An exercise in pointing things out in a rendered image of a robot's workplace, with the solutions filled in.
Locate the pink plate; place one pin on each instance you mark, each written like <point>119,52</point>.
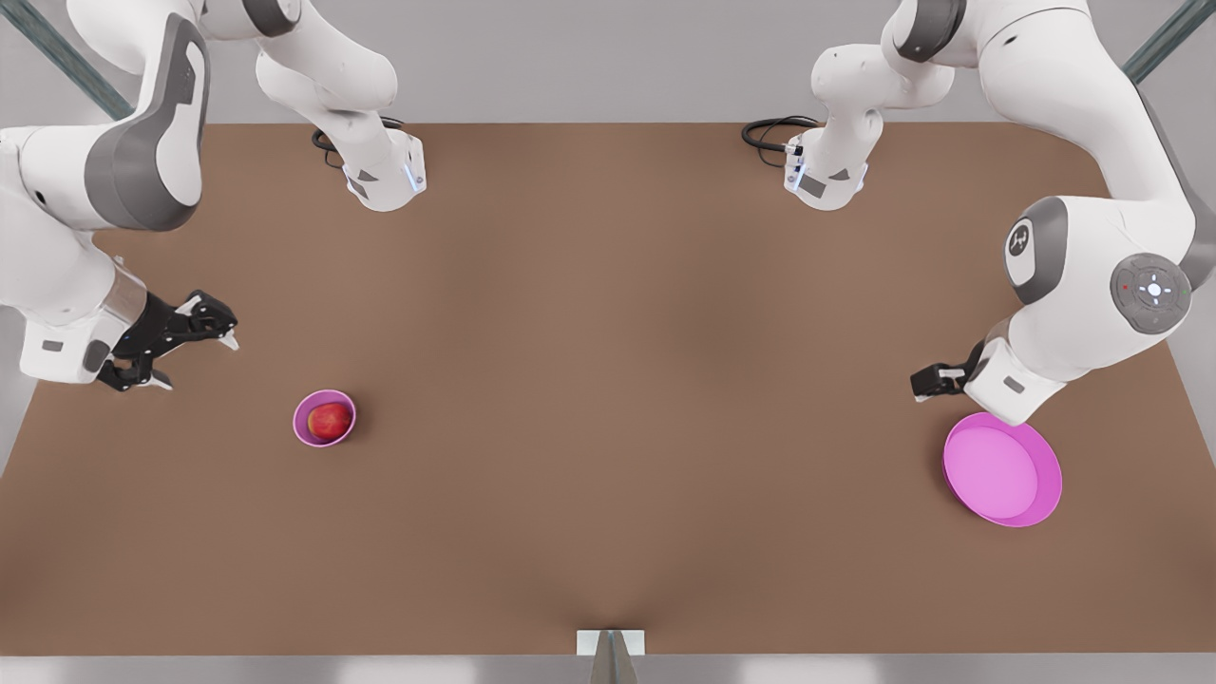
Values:
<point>997,470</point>

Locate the red apple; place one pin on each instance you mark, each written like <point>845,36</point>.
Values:
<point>329,420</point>

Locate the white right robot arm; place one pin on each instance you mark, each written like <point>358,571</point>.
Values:
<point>142,161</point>

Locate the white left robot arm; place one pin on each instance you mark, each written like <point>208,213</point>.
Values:
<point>1073,275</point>

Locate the silver frame post with foot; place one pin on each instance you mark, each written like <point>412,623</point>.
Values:
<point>611,655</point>

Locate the small purple bowl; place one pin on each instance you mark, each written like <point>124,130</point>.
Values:
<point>302,427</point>

